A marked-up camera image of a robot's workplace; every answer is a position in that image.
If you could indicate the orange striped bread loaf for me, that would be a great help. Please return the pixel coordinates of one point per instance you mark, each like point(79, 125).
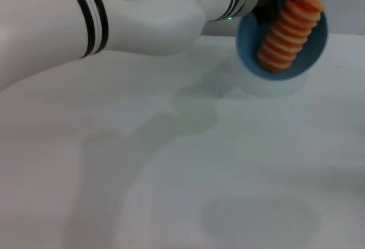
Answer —
point(288, 35)

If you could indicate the blue bowl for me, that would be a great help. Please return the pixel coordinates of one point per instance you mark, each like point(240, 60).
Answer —
point(313, 52)

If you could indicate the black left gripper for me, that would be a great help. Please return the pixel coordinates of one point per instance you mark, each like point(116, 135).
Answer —
point(265, 9)

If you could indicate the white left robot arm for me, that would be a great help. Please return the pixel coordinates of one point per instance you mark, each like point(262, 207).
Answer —
point(128, 18)

